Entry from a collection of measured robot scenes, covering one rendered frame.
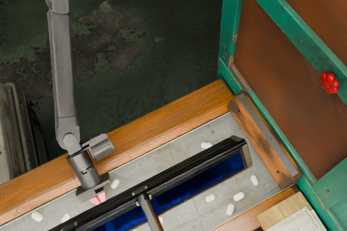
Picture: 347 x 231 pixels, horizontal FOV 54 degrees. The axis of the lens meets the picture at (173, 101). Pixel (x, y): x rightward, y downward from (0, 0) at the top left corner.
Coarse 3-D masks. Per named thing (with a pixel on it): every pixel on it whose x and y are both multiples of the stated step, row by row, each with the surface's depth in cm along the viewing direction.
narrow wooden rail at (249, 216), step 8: (280, 192) 98; (288, 192) 98; (296, 192) 98; (272, 200) 97; (280, 200) 97; (256, 208) 97; (264, 208) 96; (240, 216) 96; (248, 216) 96; (224, 224) 95; (232, 224) 95; (240, 224) 95; (248, 224) 95; (256, 224) 95
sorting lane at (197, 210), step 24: (216, 120) 113; (168, 144) 110; (192, 144) 109; (120, 168) 108; (144, 168) 107; (264, 168) 104; (72, 192) 105; (120, 192) 104; (216, 192) 102; (264, 192) 101; (24, 216) 103; (48, 216) 102; (72, 216) 102; (168, 216) 100; (192, 216) 99; (216, 216) 99
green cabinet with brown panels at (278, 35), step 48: (240, 0) 82; (288, 0) 65; (336, 0) 53; (240, 48) 96; (288, 48) 73; (336, 48) 58; (288, 96) 83; (336, 96) 65; (288, 144) 93; (336, 144) 72; (336, 192) 79
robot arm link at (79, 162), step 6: (84, 150) 95; (90, 150) 95; (72, 156) 94; (78, 156) 93; (84, 156) 94; (72, 162) 94; (78, 162) 93; (84, 162) 94; (90, 162) 96; (72, 168) 95; (78, 168) 94; (84, 168) 94
